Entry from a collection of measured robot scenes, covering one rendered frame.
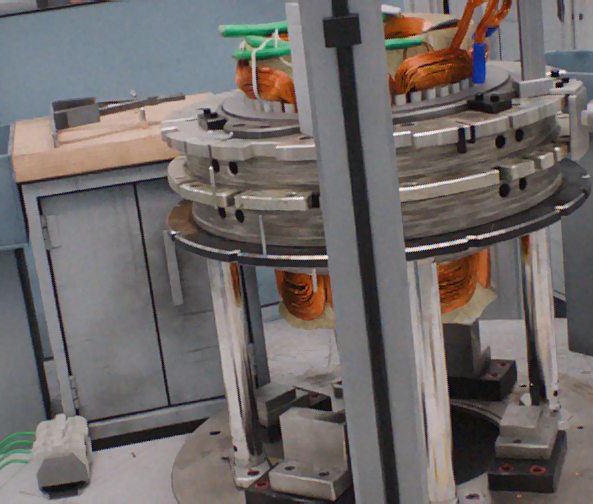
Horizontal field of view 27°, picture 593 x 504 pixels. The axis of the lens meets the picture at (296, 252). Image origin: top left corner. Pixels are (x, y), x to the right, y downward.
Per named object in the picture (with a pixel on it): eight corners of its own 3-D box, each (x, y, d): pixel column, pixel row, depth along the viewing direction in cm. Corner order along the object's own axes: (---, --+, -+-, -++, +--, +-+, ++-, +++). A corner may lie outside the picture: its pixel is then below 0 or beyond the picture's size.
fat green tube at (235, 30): (223, 50, 98) (220, 25, 97) (211, 46, 101) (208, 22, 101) (397, 23, 102) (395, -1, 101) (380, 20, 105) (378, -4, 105)
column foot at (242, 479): (263, 450, 107) (261, 440, 107) (274, 484, 101) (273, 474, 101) (228, 456, 107) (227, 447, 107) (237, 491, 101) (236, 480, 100)
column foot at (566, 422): (542, 435, 104) (542, 425, 104) (516, 404, 110) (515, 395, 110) (577, 428, 104) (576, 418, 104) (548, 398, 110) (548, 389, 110)
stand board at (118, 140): (16, 183, 108) (11, 156, 107) (19, 144, 126) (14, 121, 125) (244, 148, 111) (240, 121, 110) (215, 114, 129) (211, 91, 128)
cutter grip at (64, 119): (57, 130, 109) (54, 112, 108) (55, 129, 109) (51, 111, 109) (101, 122, 110) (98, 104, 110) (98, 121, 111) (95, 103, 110)
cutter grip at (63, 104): (54, 118, 115) (51, 101, 115) (56, 117, 116) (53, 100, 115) (96, 114, 115) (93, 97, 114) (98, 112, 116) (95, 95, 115)
